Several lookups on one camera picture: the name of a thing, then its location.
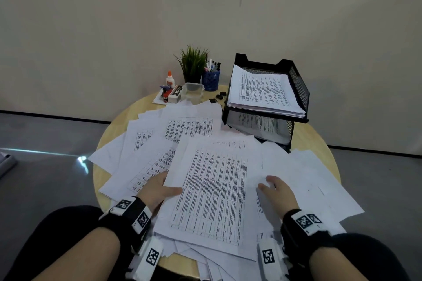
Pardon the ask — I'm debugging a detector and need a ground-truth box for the person's right hand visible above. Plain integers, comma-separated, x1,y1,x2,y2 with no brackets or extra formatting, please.
258,175,300,220

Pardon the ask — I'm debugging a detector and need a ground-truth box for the person's left hand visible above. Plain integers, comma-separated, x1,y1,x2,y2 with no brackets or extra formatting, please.
137,171,184,213

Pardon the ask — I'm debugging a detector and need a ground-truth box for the pile of printed papers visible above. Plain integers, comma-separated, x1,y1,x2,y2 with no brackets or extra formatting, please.
88,101,365,281

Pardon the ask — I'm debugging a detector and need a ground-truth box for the black mesh paper tray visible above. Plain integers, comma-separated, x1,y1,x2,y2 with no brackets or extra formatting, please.
222,53,310,154

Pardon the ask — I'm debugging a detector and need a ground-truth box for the person's left forearm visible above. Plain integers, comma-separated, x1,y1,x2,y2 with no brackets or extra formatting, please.
33,226,121,281

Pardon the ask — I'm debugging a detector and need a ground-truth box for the person's right forearm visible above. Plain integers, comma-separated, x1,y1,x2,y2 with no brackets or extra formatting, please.
309,246,363,281

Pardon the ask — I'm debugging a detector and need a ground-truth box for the black right wrist band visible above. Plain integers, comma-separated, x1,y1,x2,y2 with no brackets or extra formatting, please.
280,208,334,258

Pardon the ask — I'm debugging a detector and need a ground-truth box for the black wrist band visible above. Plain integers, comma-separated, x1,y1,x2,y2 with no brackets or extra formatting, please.
280,208,334,258
98,195,153,252

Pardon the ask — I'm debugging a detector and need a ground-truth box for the black left wrist band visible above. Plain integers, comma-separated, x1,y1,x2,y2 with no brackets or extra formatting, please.
98,195,153,252

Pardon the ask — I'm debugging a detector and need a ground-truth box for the round wooden table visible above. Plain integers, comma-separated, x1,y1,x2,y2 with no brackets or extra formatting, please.
93,85,342,280

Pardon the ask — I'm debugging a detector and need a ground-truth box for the white tray with stapler items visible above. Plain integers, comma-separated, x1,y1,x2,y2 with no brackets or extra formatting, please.
153,88,182,106

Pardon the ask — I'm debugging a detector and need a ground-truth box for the white box black label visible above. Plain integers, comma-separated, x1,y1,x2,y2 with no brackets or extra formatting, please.
167,85,184,104

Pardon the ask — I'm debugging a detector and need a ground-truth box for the clear plastic box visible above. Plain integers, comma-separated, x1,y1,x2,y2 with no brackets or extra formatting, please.
180,82,205,105

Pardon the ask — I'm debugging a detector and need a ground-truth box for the heap of black binder clips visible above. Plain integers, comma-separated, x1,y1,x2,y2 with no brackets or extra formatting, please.
209,91,228,104

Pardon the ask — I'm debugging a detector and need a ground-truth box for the blue mesh pen holder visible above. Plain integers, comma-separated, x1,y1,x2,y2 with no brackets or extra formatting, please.
201,69,221,92

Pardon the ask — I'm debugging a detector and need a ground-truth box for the green potted plant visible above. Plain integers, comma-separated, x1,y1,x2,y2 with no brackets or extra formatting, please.
174,45,209,84

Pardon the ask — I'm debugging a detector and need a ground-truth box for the bunch of marker pens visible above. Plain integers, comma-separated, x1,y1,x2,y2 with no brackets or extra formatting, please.
204,58,222,72

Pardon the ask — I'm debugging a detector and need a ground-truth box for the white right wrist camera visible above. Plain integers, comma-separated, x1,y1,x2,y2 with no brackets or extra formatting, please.
257,237,291,281

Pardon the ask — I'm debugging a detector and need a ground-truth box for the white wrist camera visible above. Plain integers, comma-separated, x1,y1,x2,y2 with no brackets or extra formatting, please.
257,237,291,281
127,236,164,281

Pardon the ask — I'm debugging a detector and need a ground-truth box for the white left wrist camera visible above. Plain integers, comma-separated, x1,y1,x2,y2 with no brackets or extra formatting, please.
127,236,164,281

